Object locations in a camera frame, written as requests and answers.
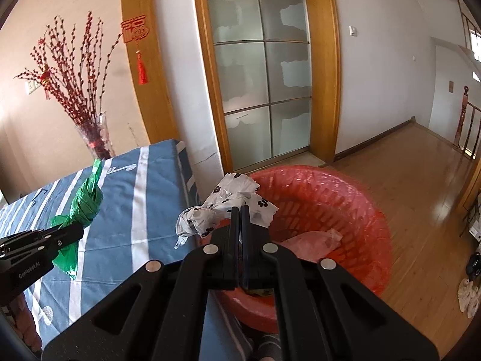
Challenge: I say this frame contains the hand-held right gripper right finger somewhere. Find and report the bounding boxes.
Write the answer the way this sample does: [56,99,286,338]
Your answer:
[240,205,440,361]

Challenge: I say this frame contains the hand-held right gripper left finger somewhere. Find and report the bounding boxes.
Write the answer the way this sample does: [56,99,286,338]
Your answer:
[41,206,241,361]

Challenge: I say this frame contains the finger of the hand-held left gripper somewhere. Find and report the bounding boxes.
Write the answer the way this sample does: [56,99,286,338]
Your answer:
[0,229,48,249]
[38,222,84,258]

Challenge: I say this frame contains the white black-print plastic bag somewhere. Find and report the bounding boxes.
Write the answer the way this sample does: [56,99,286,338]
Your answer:
[173,172,279,249]

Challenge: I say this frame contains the green plastic bag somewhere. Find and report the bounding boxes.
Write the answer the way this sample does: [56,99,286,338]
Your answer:
[51,158,104,280]

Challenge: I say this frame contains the clear plastic bag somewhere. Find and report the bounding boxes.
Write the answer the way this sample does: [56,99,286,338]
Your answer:
[280,228,344,262]

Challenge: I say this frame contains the red plastic basket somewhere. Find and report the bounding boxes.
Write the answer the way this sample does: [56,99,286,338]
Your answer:
[199,164,394,334]

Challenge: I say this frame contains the person's left hand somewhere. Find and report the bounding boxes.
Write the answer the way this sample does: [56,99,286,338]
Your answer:
[11,293,43,351]

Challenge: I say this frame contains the blue striped bed sheet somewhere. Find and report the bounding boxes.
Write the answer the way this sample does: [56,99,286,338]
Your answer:
[0,139,249,361]

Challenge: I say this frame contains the glass vase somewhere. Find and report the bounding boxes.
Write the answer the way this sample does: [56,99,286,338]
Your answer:
[74,112,115,160]

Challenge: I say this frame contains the red berry branches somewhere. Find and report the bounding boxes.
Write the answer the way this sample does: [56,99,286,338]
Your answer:
[14,11,123,127]

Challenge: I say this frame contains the frosted glass sliding door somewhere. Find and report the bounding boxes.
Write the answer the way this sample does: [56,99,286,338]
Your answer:
[204,0,313,172]

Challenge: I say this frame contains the white slippers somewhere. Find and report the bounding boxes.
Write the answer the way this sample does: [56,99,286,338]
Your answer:
[457,279,481,319]

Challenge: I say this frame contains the red hanging tassel ornament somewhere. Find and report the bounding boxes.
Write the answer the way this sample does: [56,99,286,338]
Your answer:
[121,14,150,85]

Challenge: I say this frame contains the wooden stair railing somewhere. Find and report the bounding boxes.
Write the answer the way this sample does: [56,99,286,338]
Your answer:
[453,85,481,156]

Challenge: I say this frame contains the wooden door frame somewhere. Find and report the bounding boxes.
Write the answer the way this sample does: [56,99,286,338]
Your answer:
[120,0,341,176]

